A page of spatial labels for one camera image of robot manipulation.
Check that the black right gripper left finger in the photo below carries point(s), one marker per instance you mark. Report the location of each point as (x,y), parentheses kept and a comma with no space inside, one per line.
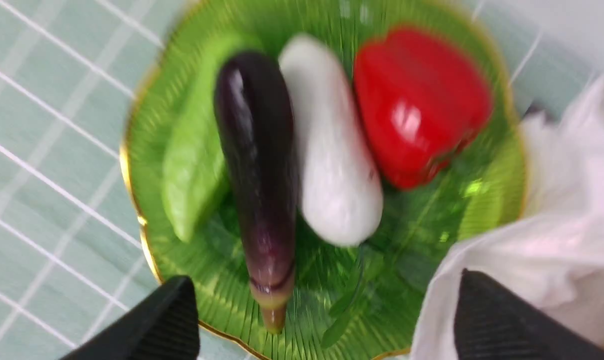
(164,326)

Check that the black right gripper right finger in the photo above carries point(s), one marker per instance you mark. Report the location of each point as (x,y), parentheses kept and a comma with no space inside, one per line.
(493,323)

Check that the purple eggplant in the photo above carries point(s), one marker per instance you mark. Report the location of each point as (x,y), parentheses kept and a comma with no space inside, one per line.
(256,128)

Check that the white cloth tote bag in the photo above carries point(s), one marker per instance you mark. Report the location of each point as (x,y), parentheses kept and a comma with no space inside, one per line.
(552,257)

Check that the green checked tablecloth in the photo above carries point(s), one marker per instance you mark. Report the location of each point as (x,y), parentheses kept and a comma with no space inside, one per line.
(70,256)

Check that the green leaf-shaped glass plate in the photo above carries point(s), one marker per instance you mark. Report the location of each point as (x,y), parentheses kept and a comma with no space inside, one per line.
(348,304)

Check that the light green cucumber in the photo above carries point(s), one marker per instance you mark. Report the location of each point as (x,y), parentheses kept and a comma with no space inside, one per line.
(194,169)

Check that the white eggplant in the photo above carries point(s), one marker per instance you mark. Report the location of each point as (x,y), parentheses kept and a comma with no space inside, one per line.
(341,197)

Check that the red bell pepper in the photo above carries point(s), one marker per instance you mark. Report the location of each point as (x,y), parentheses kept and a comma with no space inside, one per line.
(422,100)

